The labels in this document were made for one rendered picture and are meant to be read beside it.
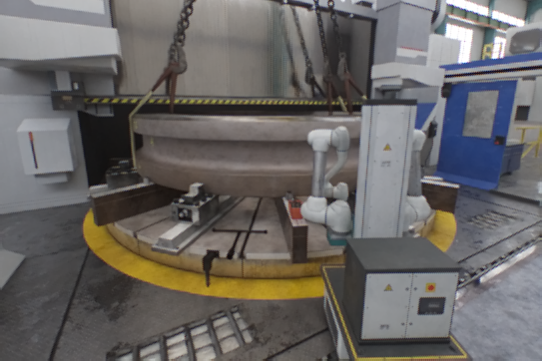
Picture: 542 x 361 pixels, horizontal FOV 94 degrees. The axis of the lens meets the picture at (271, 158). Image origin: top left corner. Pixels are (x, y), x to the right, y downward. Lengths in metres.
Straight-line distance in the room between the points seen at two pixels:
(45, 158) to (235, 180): 3.32
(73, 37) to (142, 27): 2.15
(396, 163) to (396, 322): 0.98
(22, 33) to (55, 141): 2.01
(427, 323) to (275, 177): 1.82
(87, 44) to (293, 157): 2.60
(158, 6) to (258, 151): 3.66
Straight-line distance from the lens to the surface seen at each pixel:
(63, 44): 3.64
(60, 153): 5.27
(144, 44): 5.53
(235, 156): 3.05
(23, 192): 5.94
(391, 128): 1.88
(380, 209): 2.00
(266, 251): 2.68
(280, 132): 2.81
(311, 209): 2.07
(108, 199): 3.69
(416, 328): 2.01
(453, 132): 7.34
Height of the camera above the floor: 1.73
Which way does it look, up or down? 11 degrees down
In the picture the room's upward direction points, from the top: straight up
